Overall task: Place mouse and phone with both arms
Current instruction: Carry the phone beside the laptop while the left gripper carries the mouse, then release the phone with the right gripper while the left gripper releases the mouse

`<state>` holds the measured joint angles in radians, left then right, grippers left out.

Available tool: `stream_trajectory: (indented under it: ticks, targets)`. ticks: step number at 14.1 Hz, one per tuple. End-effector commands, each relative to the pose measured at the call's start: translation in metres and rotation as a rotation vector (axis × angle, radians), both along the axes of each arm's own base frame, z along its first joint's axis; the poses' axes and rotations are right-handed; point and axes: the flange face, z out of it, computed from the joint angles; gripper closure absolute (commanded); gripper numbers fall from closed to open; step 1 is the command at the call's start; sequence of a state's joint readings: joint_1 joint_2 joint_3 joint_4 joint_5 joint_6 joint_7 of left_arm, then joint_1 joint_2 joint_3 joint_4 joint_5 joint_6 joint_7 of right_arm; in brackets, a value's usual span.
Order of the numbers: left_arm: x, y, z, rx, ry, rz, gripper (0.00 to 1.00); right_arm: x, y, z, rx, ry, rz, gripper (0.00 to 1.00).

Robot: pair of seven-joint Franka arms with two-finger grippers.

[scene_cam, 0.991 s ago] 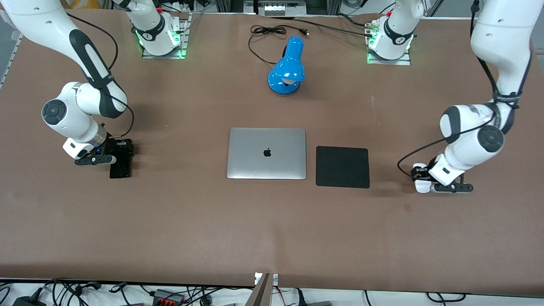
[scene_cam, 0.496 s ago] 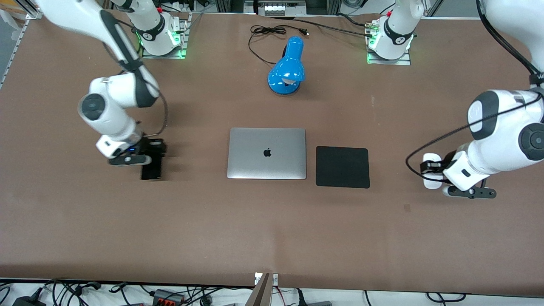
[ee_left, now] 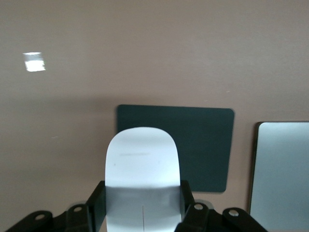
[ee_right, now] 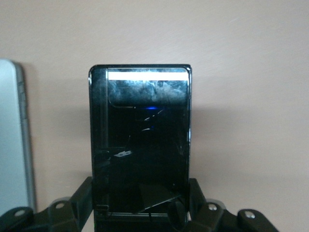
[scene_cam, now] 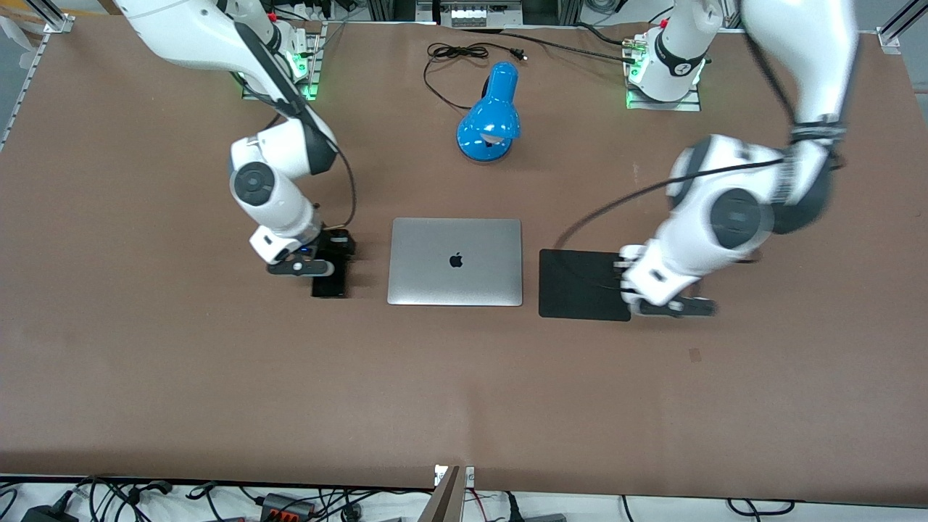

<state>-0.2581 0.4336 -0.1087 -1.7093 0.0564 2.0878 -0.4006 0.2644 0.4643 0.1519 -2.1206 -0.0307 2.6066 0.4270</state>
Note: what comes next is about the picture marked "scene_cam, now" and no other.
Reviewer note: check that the grey orange connector box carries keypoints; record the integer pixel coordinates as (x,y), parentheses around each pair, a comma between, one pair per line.
(288,506)

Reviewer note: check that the black mouse pad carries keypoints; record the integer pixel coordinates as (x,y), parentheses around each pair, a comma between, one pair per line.
(580,286)

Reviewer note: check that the aluminium right arm base plate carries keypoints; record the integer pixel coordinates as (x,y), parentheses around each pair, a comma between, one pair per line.
(313,72)

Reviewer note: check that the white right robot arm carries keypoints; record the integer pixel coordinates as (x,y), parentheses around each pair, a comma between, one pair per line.
(275,196)

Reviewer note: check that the aluminium frame profile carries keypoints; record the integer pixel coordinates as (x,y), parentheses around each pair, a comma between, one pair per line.
(32,69)

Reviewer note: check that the grey post with bracket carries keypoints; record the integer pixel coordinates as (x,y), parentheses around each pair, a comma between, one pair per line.
(444,500)

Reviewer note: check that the black power adapter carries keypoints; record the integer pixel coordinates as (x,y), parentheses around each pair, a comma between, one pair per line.
(47,513)

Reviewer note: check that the blue desk lamp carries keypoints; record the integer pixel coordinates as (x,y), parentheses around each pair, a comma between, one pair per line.
(489,119)

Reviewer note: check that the aluminium left arm base plate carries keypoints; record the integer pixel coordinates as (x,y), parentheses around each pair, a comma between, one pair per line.
(689,104)

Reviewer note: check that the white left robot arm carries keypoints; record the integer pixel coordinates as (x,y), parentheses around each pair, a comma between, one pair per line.
(725,217)

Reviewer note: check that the aluminium corner bracket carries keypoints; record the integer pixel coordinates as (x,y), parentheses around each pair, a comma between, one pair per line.
(888,40)

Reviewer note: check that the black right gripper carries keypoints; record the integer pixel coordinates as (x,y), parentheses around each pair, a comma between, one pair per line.
(336,245)

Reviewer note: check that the silver closed laptop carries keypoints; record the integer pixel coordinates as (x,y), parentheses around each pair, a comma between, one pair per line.
(454,279)

